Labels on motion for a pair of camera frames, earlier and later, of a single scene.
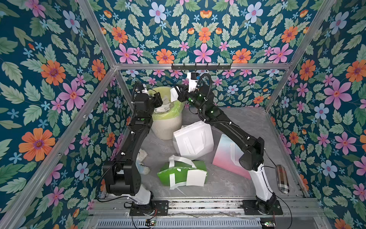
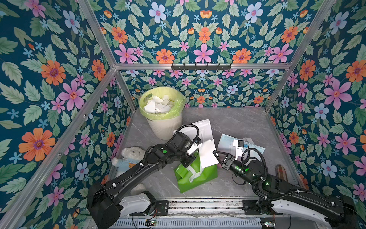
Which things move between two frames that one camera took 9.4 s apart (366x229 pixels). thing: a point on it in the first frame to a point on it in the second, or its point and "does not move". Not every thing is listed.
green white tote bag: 174,172 to 194,175
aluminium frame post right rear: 322,14 does not move
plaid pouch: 282,179 does not move
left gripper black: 156,101 to 189,158
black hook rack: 201,67 does not move
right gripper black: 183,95 to 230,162
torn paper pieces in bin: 164,107 does not move
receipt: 196,177 to 208,153
